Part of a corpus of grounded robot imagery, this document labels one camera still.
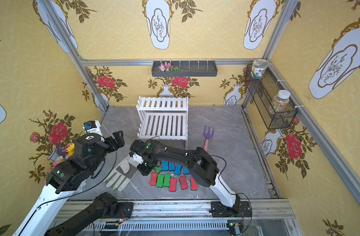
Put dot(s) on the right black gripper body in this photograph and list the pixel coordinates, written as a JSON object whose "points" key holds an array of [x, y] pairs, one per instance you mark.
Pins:
{"points": [[137, 159]]}

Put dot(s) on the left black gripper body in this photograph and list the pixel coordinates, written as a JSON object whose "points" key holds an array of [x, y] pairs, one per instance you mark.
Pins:
{"points": [[115, 140]]}

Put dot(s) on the green eraser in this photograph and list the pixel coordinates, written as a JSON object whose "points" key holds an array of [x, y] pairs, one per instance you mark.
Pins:
{"points": [[157, 169], [167, 179], [160, 180]]}

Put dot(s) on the red eraser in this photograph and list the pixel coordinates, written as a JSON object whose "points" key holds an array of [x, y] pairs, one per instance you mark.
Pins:
{"points": [[194, 186], [173, 185], [153, 179], [183, 182]]}

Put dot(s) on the blue eraser top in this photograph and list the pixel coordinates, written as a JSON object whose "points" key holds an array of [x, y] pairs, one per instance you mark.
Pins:
{"points": [[185, 171], [177, 170], [171, 166], [165, 166]]}

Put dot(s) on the green eraser bottom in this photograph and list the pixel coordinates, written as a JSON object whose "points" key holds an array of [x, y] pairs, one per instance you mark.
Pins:
{"points": [[167, 179], [160, 180]]}

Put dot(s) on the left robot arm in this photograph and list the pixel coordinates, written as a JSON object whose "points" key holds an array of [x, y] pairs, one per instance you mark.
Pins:
{"points": [[89, 151]]}

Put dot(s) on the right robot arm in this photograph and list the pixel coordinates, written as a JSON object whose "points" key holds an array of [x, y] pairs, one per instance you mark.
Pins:
{"points": [[202, 167]]}

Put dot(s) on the white two-tier slatted shelf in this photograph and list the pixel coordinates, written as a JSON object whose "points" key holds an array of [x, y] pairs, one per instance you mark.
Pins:
{"points": [[164, 118]]}

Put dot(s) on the white grey work glove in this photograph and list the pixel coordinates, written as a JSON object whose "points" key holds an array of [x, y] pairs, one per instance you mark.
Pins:
{"points": [[122, 174]]}

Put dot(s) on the colourful flower bouquet basket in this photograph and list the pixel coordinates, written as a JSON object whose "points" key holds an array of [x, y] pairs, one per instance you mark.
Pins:
{"points": [[60, 154]]}

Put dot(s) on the pink artificial flowers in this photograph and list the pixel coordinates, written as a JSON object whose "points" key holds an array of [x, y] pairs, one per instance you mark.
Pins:
{"points": [[167, 67]]}

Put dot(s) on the clear jar white lid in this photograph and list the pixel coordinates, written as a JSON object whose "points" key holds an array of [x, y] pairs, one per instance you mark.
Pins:
{"points": [[280, 101]]}

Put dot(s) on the jar with patterned label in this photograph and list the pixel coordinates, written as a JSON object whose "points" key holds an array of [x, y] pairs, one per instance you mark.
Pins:
{"points": [[258, 68]]}

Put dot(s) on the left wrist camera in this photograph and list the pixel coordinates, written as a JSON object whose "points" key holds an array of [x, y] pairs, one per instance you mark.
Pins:
{"points": [[92, 127]]}

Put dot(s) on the purple garden fork pink handle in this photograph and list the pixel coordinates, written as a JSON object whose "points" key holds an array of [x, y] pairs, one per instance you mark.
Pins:
{"points": [[208, 133]]}

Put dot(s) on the dark grey wall tray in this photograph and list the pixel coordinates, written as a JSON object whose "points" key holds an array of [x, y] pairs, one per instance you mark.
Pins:
{"points": [[188, 68]]}

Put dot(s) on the metal base rail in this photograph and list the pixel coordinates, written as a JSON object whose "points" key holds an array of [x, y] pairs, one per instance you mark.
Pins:
{"points": [[110, 215]]}

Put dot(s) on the black wire wall basket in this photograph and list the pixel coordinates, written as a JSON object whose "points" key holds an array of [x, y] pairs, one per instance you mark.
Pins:
{"points": [[262, 93]]}

